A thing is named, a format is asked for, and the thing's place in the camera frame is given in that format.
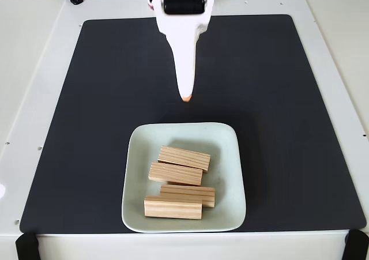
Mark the pale green square plate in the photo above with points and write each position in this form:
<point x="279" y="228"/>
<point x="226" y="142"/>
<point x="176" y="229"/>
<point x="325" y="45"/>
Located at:
<point x="138" y="156"/>

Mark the black table mat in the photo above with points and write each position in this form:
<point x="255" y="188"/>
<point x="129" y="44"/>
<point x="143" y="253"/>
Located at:
<point x="86" y="141"/>

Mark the grooved wooden block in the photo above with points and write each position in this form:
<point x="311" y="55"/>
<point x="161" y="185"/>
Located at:
<point x="187" y="157"/>
<point x="173" y="209"/>
<point x="176" y="173"/>
<point x="201" y="195"/>

